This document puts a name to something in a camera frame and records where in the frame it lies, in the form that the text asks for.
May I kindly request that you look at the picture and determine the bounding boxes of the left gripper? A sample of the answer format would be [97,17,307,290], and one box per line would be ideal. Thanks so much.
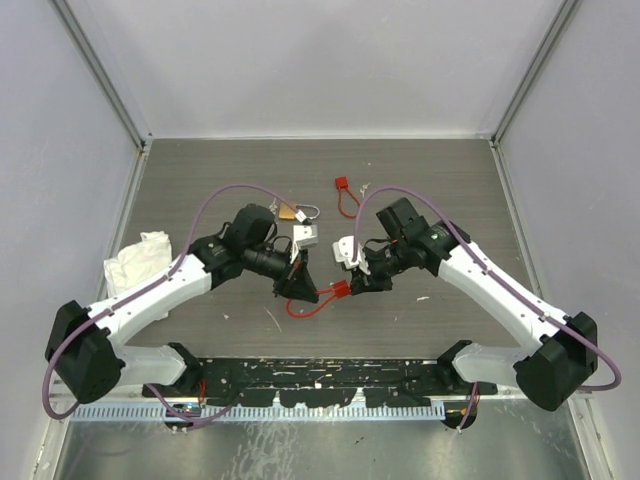
[244,239,318,300]

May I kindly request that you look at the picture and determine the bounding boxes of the red cable padlock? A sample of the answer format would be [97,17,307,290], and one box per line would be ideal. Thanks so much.
[285,280,351,320]
[334,176,361,220]

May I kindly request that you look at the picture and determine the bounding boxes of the brass padlock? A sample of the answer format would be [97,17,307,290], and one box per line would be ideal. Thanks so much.
[269,199,321,221]

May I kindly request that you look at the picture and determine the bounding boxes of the silver keys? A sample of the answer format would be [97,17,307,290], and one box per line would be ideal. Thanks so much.
[359,183,371,198]

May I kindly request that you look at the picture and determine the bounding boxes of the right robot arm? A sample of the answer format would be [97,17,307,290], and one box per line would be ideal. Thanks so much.
[332,197,598,411]

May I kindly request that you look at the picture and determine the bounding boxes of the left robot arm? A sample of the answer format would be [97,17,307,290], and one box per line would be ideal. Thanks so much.
[45,204,319,404]

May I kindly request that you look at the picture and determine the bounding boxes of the white cloth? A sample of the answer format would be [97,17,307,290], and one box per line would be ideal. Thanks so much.
[103,231,173,297]

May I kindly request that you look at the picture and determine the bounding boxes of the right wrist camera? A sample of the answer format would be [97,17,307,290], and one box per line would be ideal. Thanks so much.
[332,235,370,274]

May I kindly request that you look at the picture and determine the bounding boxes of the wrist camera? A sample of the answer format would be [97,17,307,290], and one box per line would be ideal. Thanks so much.
[290,210,319,264]
[332,235,370,274]

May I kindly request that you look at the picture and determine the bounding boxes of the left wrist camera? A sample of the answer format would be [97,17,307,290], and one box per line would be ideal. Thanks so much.
[290,210,319,264]

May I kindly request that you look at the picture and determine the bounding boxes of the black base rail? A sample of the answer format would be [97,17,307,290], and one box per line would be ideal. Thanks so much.
[157,357,496,408]

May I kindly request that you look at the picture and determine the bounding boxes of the slotted cable duct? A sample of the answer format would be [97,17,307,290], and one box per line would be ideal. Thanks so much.
[71,401,446,423]

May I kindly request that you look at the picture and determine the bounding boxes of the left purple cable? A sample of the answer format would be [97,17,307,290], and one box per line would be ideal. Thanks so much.
[42,183,307,420]

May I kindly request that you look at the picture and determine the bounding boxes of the purple cable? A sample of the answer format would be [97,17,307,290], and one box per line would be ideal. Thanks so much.
[352,185,622,431]
[42,183,307,420]

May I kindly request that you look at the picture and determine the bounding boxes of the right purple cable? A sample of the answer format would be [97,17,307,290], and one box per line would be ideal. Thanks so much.
[352,185,622,431]

